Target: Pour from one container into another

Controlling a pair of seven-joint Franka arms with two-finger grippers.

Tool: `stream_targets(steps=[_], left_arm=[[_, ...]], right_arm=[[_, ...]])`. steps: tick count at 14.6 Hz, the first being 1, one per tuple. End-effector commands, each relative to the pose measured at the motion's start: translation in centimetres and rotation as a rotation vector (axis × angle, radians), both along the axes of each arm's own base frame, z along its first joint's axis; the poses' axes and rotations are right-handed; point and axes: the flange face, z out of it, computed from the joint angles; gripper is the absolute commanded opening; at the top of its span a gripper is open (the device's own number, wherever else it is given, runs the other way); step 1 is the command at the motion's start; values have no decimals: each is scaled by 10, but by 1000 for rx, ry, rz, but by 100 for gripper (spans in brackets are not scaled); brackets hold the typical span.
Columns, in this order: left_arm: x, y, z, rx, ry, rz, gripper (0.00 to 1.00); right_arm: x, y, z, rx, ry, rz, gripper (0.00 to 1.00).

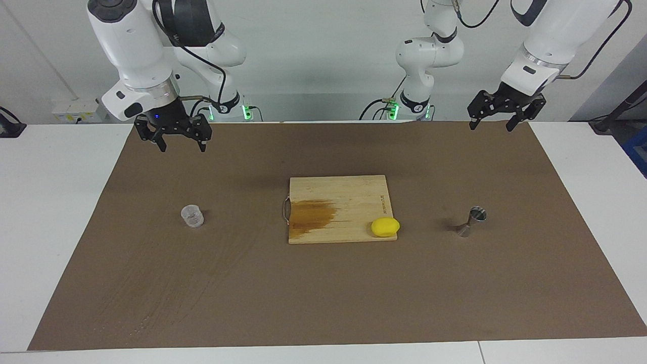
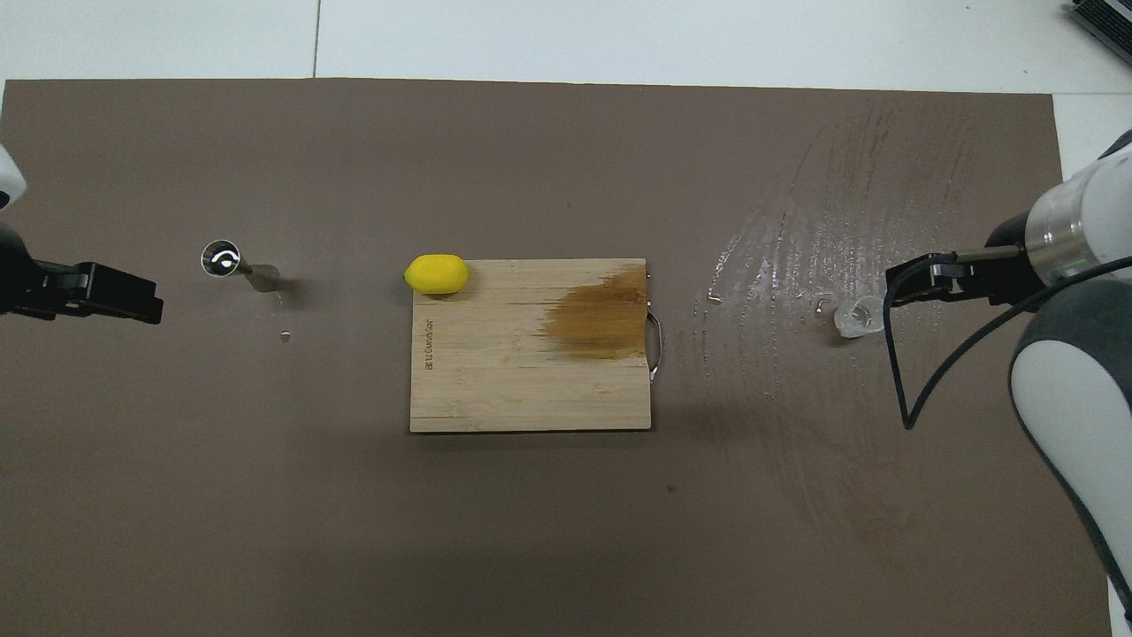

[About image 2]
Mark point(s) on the bamboo cutting board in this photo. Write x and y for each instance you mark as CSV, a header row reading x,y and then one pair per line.
x,y
531,372

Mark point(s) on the large brown table mat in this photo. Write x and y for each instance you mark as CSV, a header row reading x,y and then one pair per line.
x,y
531,531

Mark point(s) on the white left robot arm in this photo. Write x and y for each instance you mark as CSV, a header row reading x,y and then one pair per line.
x,y
7,177

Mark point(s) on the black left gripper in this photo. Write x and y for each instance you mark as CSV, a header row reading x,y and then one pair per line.
x,y
26,283

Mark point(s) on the steel double jigger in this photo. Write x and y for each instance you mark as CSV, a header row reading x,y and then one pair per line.
x,y
221,258

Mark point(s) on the grey ribbed device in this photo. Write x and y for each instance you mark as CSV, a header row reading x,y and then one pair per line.
x,y
1105,22

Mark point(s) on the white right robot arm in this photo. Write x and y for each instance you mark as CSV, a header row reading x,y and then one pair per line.
x,y
1066,389

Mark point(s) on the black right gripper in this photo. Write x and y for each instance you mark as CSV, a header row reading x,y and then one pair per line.
x,y
1013,265

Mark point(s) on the yellow lemon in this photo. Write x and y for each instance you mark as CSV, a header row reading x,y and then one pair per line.
x,y
436,273

